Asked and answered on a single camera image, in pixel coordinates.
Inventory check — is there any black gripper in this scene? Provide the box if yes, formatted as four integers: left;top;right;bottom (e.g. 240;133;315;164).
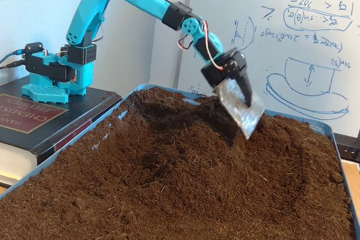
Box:
200;47;267;140

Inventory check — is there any black perforated box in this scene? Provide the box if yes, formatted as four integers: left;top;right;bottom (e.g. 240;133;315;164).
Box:
334;134;360;164

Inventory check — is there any black cable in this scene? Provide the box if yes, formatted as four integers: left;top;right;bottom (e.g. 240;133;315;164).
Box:
0;60;28;70

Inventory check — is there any blue cable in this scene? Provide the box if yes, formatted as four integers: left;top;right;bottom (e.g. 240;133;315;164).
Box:
0;50;26;65

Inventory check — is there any brown soil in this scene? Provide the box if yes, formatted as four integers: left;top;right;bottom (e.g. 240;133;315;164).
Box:
0;87;355;240

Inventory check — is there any whiteboard with blue drawings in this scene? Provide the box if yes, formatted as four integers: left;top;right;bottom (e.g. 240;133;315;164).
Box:
174;0;360;138

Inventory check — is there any black chemistry physics handbook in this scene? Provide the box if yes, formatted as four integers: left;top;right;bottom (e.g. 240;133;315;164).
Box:
0;75;123;189

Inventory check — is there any blue plastic tray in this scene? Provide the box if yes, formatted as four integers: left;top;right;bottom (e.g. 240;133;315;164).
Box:
0;83;360;240

